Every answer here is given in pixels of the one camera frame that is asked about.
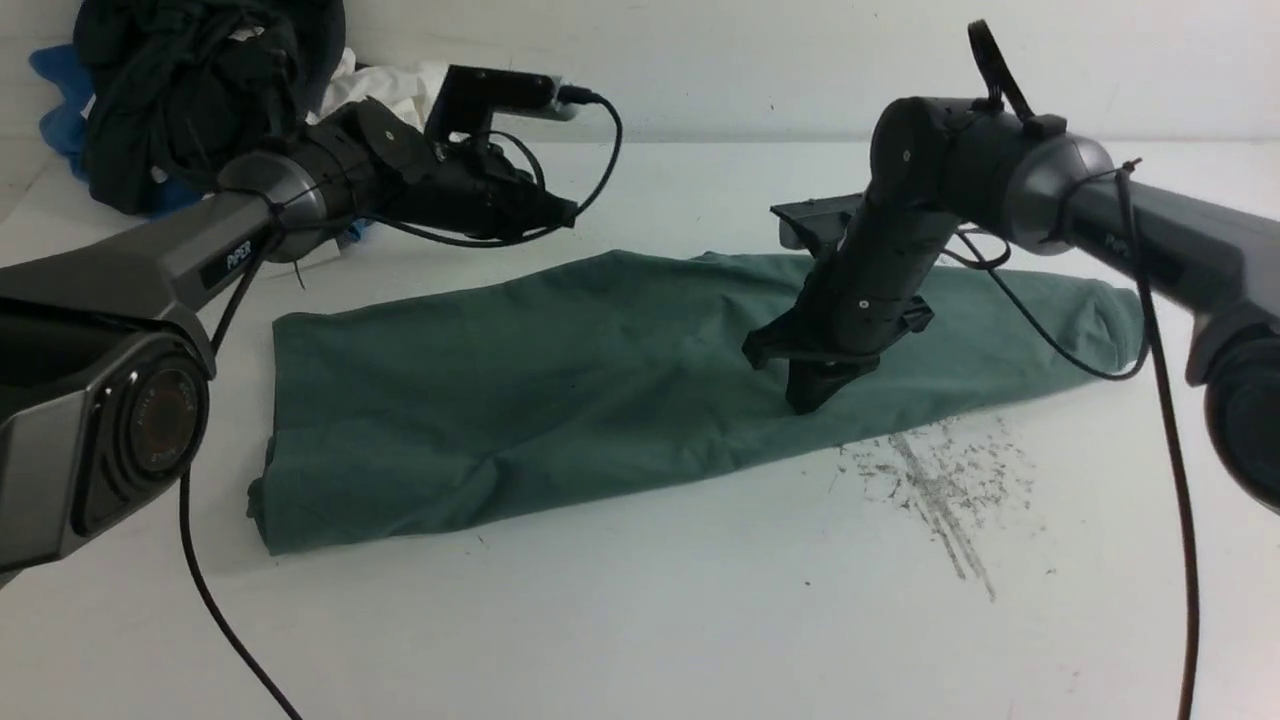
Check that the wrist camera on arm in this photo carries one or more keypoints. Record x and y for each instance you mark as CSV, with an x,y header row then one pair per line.
x,y
470,97
813,225

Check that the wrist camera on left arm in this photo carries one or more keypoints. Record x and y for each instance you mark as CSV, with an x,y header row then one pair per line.
x,y
470,97

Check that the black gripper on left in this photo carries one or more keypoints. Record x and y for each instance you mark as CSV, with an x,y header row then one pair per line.
x,y
473,189

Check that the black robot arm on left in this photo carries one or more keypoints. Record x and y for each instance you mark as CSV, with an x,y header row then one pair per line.
x,y
106,366

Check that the white crumpled shirt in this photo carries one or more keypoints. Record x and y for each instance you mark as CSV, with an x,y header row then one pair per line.
x,y
409,91

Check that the black crumpled garment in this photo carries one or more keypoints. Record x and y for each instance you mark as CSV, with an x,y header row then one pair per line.
x,y
180,88

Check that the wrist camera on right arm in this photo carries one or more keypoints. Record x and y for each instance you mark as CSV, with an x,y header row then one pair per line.
x,y
813,225

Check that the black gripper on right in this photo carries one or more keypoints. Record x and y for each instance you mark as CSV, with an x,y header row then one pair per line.
x,y
829,346

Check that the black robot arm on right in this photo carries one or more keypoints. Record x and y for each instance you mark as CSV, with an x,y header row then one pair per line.
x,y
937,164

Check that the green long-sleeved shirt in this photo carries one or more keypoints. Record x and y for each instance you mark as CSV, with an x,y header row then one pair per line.
x,y
601,378

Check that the blue crumpled garment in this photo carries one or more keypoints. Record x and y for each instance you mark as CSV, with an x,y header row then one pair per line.
x,y
63,128

